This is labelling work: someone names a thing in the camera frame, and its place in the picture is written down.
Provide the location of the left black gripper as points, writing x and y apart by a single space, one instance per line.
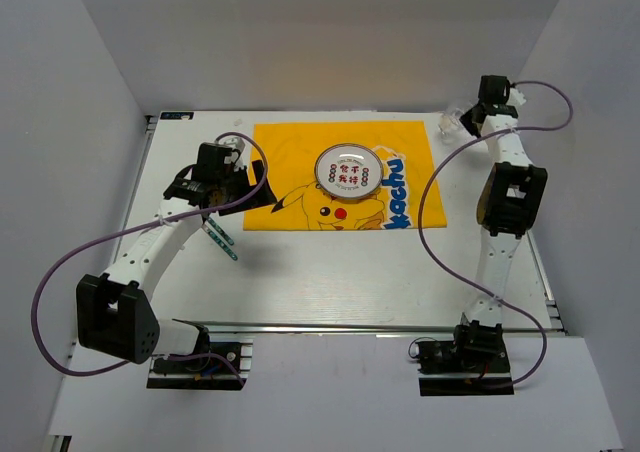
265 197

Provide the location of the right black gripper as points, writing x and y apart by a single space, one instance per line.
465 119

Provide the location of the clear drinking glass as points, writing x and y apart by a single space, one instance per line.
450 124

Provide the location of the white plate with red characters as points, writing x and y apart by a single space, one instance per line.
348 171

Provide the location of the yellow printed cloth napkin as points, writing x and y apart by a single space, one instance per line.
402 200

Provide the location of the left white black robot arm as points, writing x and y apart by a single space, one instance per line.
114 311

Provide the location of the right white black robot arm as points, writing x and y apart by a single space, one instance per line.
506 210

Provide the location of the left black corner label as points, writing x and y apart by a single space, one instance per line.
176 115

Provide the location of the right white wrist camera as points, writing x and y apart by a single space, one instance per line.
516 98

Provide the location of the fork with green patterned handle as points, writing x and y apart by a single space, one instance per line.
218 229

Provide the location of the knife with green patterned handle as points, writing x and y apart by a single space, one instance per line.
221 243

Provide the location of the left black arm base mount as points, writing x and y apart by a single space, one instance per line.
210 373

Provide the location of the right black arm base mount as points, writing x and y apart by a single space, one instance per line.
444 370

